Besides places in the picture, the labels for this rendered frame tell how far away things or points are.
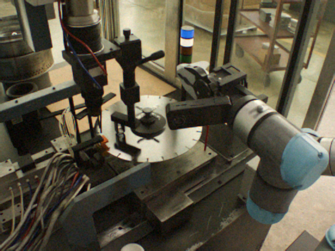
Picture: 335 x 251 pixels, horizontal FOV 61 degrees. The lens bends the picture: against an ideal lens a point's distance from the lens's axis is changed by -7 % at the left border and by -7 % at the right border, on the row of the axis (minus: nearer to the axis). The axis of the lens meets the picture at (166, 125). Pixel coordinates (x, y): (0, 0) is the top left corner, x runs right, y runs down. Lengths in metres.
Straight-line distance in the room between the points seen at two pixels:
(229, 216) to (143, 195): 0.28
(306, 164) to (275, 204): 0.11
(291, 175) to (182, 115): 0.21
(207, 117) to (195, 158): 0.45
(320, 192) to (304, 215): 0.26
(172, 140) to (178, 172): 0.11
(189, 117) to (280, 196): 0.20
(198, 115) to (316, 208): 1.67
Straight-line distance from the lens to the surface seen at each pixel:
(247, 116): 0.49
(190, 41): 1.08
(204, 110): 0.52
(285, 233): 1.92
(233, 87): 0.57
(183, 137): 0.88
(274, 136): 0.46
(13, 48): 1.33
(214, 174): 1.05
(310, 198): 2.17
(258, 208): 0.54
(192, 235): 0.91
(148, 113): 0.89
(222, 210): 0.97
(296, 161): 0.44
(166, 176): 0.91
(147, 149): 0.84
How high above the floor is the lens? 1.52
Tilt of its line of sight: 38 degrees down
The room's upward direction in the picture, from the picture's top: 1 degrees clockwise
